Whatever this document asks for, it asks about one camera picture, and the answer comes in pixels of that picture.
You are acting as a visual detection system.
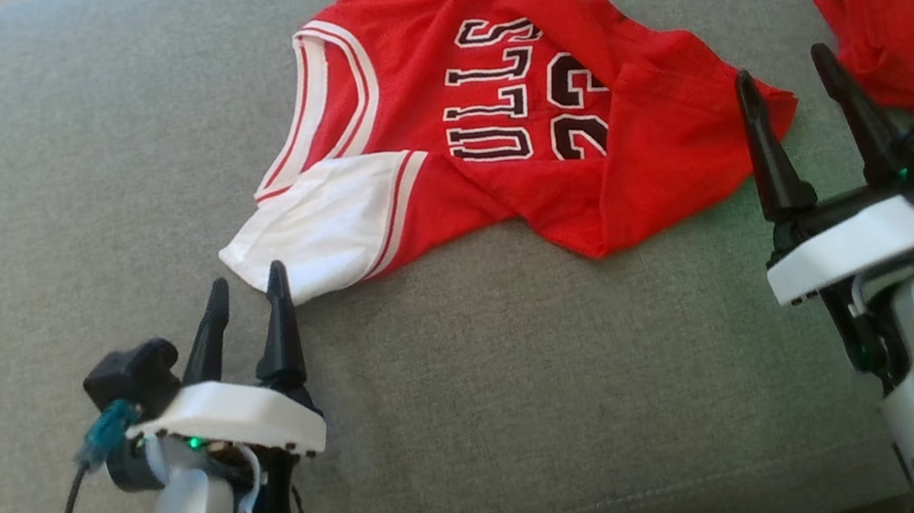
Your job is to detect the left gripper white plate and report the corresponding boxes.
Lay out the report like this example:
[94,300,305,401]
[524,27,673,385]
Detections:
[78,257,341,513]

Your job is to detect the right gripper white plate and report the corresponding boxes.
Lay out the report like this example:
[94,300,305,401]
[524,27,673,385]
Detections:
[730,27,914,411]

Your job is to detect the red basketball jersey white sleeves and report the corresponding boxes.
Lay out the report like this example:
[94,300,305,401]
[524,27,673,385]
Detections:
[176,0,820,322]

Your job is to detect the teal left camera cable plug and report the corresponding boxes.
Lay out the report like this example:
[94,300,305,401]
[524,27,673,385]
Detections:
[64,395,152,477]

